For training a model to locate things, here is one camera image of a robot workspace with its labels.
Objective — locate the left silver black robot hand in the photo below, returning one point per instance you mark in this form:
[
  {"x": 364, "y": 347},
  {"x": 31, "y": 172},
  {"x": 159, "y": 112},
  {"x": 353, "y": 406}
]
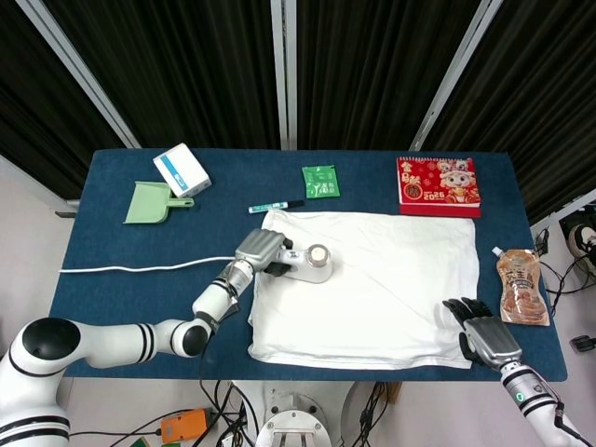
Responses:
[{"x": 258, "y": 247}]

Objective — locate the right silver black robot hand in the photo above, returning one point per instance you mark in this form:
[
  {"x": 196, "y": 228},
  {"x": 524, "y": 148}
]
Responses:
[{"x": 493, "y": 337}]

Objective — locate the green marker pen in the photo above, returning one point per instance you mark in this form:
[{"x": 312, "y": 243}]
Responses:
[{"x": 272, "y": 207}]

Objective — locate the white cloth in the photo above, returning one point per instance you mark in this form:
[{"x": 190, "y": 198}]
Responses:
[{"x": 372, "y": 302}]

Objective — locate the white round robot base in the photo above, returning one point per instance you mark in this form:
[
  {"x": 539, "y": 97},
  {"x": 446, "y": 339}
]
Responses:
[{"x": 293, "y": 423}]

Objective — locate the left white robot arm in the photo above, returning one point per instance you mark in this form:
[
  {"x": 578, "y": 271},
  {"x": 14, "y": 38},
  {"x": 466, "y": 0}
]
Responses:
[{"x": 112, "y": 342}]

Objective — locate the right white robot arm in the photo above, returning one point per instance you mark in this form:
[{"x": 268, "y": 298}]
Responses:
[{"x": 535, "y": 396}]

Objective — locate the brown spout pouch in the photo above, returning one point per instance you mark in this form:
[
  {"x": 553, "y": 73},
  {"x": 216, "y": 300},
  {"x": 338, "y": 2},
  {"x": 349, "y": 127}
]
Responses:
[{"x": 521, "y": 288}]

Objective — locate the small black floor device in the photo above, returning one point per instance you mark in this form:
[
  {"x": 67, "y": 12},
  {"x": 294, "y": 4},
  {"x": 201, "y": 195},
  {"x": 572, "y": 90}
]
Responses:
[{"x": 582, "y": 343}]

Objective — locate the green sachet packet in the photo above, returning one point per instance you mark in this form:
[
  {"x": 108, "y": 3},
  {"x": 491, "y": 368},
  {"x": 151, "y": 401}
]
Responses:
[{"x": 321, "y": 182}]

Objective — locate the white blue cardboard box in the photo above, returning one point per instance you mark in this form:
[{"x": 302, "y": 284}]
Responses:
[{"x": 184, "y": 170}]

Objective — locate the light green plastic dustpan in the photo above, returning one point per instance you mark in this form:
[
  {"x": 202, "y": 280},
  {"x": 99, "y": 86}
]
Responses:
[{"x": 149, "y": 205}]

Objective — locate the blue felt table cover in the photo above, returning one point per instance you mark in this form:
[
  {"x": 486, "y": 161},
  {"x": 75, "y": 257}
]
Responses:
[{"x": 139, "y": 298}]

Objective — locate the black white sneaker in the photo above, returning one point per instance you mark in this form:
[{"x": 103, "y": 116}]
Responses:
[{"x": 582, "y": 237}]

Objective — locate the red desk calendar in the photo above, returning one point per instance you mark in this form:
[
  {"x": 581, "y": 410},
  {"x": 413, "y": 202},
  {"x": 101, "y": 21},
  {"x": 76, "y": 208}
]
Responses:
[{"x": 437, "y": 186}]

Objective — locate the black pleated curtain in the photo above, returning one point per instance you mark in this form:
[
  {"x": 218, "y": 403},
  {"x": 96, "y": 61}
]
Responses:
[{"x": 186, "y": 70}]

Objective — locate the orange floor device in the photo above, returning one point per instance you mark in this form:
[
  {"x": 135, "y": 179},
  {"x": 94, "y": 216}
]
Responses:
[{"x": 184, "y": 426}]

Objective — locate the grey aluminium frame post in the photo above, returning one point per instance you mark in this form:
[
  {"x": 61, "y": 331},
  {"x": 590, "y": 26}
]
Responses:
[
  {"x": 454, "y": 79},
  {"x": 79, "y": 70},
  {"x": 284, "y": 74}
]

